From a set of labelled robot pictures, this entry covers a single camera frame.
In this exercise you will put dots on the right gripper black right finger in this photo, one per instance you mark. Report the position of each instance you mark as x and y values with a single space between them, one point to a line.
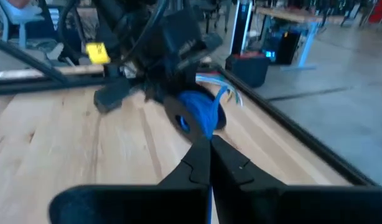
287 205

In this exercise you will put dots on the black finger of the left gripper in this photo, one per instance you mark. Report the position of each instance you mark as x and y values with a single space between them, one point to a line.
167 93

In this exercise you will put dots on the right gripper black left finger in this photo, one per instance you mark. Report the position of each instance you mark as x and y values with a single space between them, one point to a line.
132 205

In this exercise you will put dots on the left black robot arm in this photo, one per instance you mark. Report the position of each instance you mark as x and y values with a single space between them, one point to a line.
116 25

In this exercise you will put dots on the yellow tag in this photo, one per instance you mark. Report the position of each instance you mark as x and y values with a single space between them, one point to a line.
97 53

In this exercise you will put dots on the black bin red top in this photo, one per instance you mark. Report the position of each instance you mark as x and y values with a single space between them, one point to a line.
247 71

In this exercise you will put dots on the white tower unit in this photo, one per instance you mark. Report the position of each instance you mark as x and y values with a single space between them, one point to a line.
240 28

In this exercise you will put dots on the pale blue chair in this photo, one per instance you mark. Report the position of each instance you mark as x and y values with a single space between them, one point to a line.
20 15

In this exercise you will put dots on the black computer tower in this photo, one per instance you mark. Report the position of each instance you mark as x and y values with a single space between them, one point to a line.
289 46

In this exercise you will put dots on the wooden top desk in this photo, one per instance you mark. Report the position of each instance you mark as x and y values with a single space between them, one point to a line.
290 15

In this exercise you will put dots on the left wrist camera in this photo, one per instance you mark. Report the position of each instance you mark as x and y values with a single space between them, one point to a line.
188 37

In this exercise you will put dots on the black table edge rail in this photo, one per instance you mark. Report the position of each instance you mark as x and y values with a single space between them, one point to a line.
303 133

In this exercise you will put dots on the black diagonal frame brace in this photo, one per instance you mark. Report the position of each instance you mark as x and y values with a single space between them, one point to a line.
23 56

